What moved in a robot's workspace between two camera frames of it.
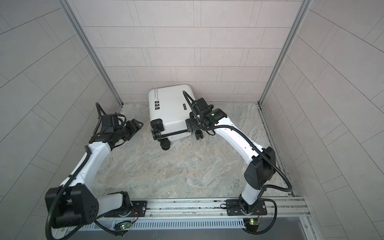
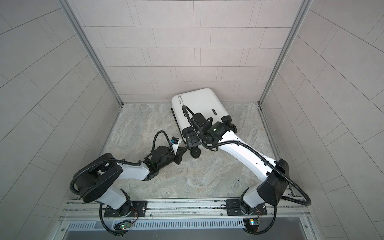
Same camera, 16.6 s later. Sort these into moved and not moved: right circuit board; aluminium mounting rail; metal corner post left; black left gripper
Moved: black left gripper
Not moved: aluminium mounting rail; right circuit board; metal corner post left
